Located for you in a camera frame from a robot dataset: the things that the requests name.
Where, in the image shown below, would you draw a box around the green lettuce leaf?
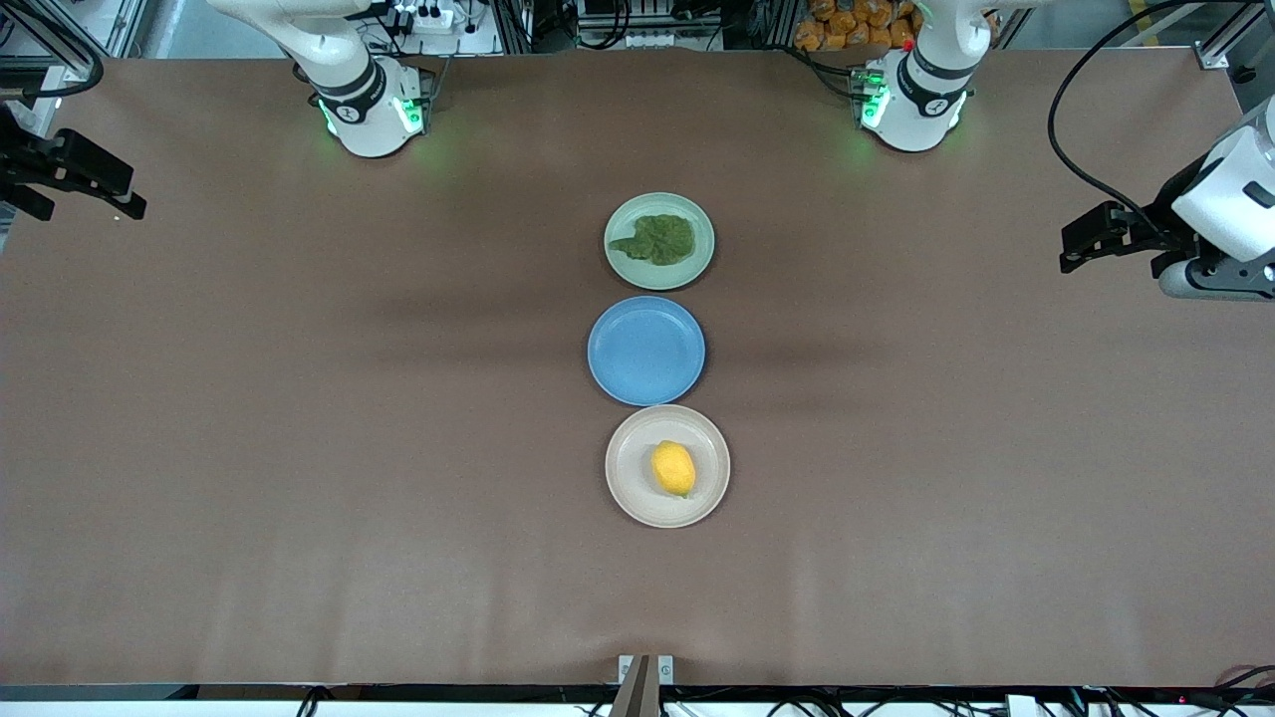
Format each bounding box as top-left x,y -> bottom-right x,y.
609,214 -> 697,267

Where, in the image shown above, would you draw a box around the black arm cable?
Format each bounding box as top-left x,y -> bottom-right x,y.
0,40 -> 106,101
1046,0 -> 1211,235

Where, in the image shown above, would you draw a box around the pale green plate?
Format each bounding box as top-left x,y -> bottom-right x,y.
604,192 -> 716,292

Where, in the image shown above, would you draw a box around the beige plate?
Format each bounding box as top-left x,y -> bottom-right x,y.
605,404 -> 731,529

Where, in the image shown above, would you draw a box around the yellow lemon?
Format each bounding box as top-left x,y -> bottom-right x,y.
650,440 -> 697,499

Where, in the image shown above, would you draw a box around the red and black cables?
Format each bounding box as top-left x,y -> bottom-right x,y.
1217,665 -> 1275,700

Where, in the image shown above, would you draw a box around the blue plate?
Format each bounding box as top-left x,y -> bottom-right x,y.
587,296 -> 706,407

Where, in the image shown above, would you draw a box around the black base cable bundle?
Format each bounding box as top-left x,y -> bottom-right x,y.
792,45 -> 868,101

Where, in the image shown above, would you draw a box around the aluminium frame profile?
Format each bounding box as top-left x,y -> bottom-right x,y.
1193,0 -> 1275,73
0,0 -> 101,81

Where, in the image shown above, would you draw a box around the dark equipment rack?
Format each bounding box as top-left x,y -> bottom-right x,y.
493,0 -> 793,53

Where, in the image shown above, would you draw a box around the white power strip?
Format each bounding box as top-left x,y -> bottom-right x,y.
393,5 -> 459,33

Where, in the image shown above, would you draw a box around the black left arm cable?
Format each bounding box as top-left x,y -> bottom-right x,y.
1046,0 -> 1211,235

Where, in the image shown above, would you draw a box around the bag of orange fruit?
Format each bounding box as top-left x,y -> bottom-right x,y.
794,0 -> 919,53

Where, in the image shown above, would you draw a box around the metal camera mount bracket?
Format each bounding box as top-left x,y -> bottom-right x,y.
610,654 -> 675,717

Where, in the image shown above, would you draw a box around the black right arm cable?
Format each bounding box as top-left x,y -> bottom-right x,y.
0,40 -> 106,101

